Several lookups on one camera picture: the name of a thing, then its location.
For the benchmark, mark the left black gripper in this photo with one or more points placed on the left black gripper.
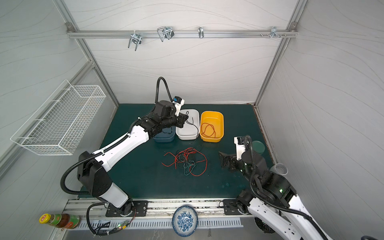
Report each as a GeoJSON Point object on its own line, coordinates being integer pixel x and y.
{"type": "Point", "coordinates": [181, 118]}

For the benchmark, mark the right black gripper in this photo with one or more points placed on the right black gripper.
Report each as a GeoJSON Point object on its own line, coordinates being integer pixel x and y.
{"type": "Point", "coordinates": [231, 161]}

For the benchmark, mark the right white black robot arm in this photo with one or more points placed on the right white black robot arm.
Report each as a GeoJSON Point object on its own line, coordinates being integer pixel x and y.
{"type": "Point", "coordinates": [270, 198]}

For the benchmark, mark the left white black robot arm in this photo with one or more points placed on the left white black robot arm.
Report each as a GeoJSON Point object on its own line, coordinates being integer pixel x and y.
{"type": "Point", "coordinates": [93, 168]}

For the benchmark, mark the blue plastic bin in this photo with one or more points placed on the blue plastic bin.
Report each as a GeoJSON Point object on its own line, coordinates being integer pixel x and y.
{"type": "Point", "coordinates": [166, 135]}

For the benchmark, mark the white plastic bin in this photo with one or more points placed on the white plastic bin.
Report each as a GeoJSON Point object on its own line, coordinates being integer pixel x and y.
{"type": "Point", "coordinates": [191, 128]}

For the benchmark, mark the green round lid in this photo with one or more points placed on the green round lid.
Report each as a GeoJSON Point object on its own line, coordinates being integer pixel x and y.
{"type": "Point", "coordinates": [259, 147]}

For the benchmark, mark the yellow plastic bin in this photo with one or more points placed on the yellow plastic bin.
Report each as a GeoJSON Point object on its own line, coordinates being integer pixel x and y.
{"type": "Point", "coordinates": [212, 126]}

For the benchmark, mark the blue white patterned plate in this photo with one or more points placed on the blue white patterned plate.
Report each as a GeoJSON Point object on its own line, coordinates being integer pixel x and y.
{"type": "Point", "coordinates": [185, 221]}

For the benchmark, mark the left metal U-bolt clamp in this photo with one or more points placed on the left metal U-bolt clamp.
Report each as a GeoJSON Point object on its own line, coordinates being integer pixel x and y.
{"type": "Point", "coordinates": [135, 40]}

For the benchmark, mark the metal u-bolt clamp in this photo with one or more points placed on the metal u-bolt clamp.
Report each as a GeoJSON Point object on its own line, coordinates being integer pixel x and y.
{"type": "Point", "coordinates": [165, 33]}
{"type": "Point", "coordinates": [135, 40]}

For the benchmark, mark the middle metal U-bolt clamp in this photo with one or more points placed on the middle metal U-bolt clamp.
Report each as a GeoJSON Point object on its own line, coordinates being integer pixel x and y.
{"type": "Point", "coordinates": [165, 33]}

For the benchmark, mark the white vent strip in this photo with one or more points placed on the white vent strip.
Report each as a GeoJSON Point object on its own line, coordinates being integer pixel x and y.
{"type": "Point", "coordinates": [147, 224]}

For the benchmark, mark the small metal hook clamp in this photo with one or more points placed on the small metal hook clamp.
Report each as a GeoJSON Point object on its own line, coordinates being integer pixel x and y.
{"type": "Point", "coordinates": [201, 32]}

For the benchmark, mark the sauce bottle yellow cap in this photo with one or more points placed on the sauce bottle yellow cap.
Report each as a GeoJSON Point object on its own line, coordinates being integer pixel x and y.
{"type": "Point", "coordinates": [61, 221]}

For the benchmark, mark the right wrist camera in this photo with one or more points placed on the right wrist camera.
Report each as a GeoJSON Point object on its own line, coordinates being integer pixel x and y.
{"type": "Point", "coordinates": [240, 147]}

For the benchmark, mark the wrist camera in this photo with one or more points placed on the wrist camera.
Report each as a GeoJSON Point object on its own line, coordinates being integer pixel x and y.
{"type": "Point", "coordinates": [178, 103]}
{"type": "Point", "coordinates": [240, 147]}

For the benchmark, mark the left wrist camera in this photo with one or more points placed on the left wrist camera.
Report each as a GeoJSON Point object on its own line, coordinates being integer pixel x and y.
{"type": "Point", "coordinates": [178, 103]}

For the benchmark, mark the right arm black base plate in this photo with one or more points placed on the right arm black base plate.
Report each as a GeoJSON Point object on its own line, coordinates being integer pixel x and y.
{"type": "Point", "coordinates": [230, 208]}

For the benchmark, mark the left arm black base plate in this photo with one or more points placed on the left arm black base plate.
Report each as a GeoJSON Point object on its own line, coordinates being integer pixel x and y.
{"type": "Point", "coordinates": [139, 208]}

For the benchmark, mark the white wire wall basket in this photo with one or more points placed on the white wire wall basket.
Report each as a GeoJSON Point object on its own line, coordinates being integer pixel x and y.
{"type": "Point", "coordinates": [58, 125]}

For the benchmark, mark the aluminium front rail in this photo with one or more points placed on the aluminium front rail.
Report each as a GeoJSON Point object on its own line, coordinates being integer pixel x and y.
{"type": "Point", "coordinates": [158, 208]}

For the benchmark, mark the metal crossbar rail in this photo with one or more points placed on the metal crossbar rail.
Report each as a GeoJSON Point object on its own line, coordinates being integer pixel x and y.
{"type": "Point", "coordinates": [179, 34]}

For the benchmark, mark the right metal bolt bracket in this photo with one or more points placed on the right metal bolt bracket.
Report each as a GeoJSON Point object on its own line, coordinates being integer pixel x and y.
{"type": "Point", "coordinates": [273, 34]}

